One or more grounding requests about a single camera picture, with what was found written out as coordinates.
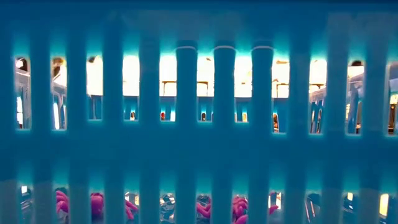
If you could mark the blue plastic slotted basket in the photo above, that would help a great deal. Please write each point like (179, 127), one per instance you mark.
(186, 149)

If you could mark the purple plastic spider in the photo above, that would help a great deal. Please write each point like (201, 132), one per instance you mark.
(240, 207)
(97, 203)

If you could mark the background room table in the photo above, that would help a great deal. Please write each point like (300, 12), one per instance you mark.
(168, 82)
(281, 83)

